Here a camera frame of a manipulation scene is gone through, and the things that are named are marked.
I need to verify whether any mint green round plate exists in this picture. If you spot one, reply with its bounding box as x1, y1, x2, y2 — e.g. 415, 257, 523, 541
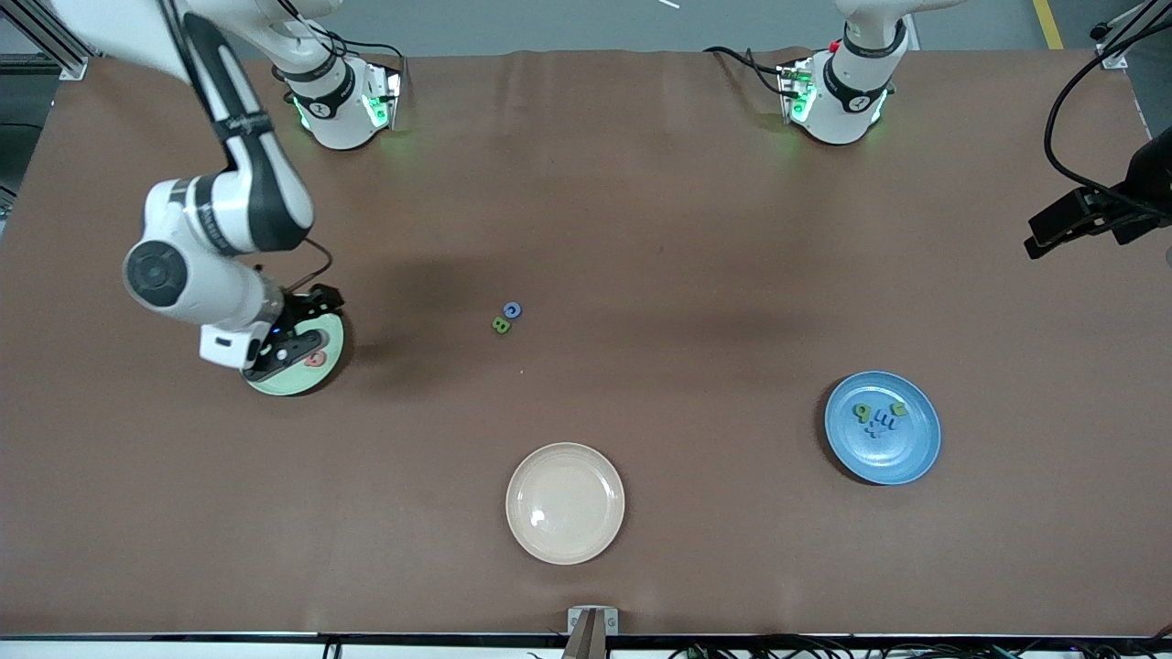
244, 307, 346, 397

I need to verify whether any blue round plate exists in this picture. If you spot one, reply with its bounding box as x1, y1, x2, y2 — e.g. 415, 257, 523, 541
824, 371, 942, 486

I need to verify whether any pale beige round plate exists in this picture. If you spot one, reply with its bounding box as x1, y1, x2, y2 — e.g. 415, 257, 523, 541
505, 442, 626, 566

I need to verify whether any brown table cover mat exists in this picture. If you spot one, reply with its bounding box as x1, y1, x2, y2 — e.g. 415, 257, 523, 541
0, 48, 1172, 637

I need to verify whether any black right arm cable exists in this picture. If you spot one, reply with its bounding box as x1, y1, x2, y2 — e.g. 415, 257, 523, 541
156, 0, 332, 294

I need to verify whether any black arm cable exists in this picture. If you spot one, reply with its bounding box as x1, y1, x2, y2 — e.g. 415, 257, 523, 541
1046, 0, 1172, 222
156, 0, 332, 294

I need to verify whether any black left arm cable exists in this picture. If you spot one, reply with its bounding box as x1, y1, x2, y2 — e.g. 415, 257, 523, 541
1046, 0, 1172, 222

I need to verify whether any aluminium extrusion frame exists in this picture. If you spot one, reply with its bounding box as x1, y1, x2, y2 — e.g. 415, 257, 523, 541
1090, 0, 1145, 70
0, 0, 125, 81

